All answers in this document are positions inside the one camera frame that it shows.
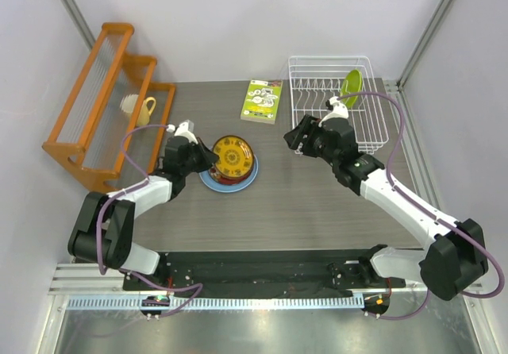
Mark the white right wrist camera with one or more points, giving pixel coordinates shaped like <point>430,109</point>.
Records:
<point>337,109</point>

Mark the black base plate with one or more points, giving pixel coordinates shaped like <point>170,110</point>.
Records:
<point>294,274</point>

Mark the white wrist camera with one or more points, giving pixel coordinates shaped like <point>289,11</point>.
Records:
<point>184,129</point>
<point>337,109</point>

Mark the white ribbed cup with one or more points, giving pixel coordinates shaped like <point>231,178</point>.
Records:
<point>128,103</point>

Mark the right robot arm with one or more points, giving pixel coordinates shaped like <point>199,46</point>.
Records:
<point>452,255</point>

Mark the green paperback book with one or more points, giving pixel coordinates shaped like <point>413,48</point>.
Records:
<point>262,100</point>

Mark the left aluminium frame post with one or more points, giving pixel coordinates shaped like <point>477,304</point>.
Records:
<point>80,22</point>

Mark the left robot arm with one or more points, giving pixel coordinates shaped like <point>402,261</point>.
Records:
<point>103,231</point>

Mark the orange wooden shelf rack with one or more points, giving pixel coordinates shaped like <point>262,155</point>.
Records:
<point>89,136</point>

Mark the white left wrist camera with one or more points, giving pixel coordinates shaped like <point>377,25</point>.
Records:
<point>184,129</point>

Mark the yellow patterned plate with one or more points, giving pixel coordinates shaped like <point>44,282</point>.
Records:
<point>232,156</point>

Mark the perforated cable duct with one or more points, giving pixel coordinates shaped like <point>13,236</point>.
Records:
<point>145,302</point>

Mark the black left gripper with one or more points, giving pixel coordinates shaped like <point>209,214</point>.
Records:
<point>208,157</point>

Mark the white wire dish rack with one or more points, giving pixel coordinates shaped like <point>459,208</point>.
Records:
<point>318,82</point>

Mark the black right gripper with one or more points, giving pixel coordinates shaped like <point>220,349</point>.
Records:
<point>294,137</point>

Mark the lime green plate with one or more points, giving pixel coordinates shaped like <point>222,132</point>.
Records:
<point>352,83</point>

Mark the aluminium frame post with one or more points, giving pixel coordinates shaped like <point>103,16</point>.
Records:
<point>430,31</point>
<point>80,22</point>

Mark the light blue plate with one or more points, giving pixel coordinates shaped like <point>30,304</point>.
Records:
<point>232,188</point>

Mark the yellow mug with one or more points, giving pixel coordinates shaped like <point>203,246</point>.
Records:
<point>146,110</point>

